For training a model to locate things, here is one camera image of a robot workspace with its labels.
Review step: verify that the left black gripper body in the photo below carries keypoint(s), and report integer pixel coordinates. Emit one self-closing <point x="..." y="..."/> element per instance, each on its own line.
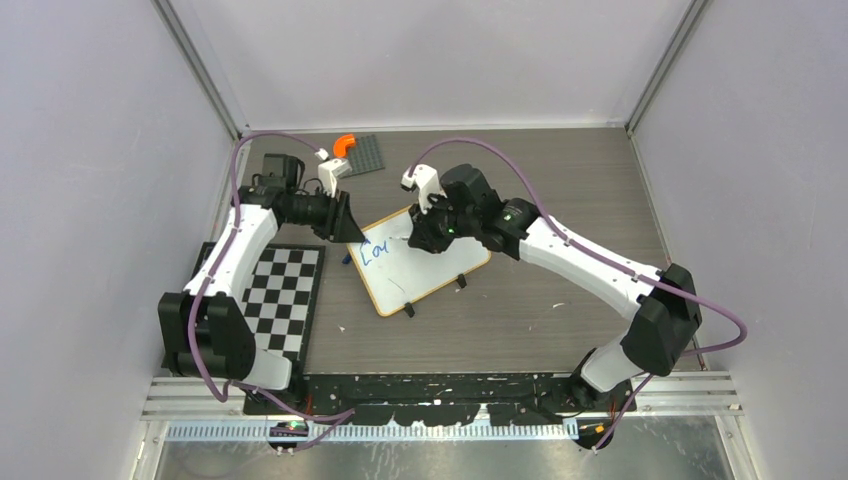
<point x="317" y="212"/>

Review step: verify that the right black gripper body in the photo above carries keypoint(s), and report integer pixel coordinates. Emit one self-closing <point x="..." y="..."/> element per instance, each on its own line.
<point x="441" y="224"/>

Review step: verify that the yellow framed whiteboard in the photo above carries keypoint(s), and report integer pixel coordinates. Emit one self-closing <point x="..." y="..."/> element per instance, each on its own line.
<point x="394" y="273"/>

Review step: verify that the metal wire whiteboard stand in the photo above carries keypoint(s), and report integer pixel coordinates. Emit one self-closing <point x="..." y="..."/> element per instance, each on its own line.
<point x="460" y="282"/>

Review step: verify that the black white checkerboard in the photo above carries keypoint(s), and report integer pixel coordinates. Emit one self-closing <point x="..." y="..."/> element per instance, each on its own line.
<point x="280" y="298"/>

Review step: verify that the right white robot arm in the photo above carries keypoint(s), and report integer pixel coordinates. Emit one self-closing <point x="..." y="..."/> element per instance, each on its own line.
<point x="661" y="324"/>

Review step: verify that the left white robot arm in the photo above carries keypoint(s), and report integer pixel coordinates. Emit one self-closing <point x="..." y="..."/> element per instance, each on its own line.
<point x="203" y="326"/>

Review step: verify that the orange curved plastic piece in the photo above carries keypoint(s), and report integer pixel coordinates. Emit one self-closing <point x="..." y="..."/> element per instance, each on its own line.
<point x="344" y="145"/>

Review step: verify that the grey studded baseplate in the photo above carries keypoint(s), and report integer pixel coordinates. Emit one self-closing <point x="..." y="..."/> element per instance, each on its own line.
<point x="365" y="156"/>

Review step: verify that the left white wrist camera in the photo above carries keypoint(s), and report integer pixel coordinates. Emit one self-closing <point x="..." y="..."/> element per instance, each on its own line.
<point x="329" y="170"/>

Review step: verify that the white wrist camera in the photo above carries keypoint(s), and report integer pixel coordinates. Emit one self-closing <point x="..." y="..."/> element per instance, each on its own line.
<point x="329" y="170"/>
<point x="425" y="180"/>

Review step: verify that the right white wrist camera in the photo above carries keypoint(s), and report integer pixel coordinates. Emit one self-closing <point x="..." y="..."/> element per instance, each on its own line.
<point x="425" y="180"/>

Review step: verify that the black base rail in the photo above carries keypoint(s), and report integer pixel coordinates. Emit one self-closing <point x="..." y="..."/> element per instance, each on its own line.
<point x="509" y="399"/>

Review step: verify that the white slotted cable duct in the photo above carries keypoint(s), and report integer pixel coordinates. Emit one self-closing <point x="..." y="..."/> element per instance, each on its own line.
<point x="300" y="431"/>

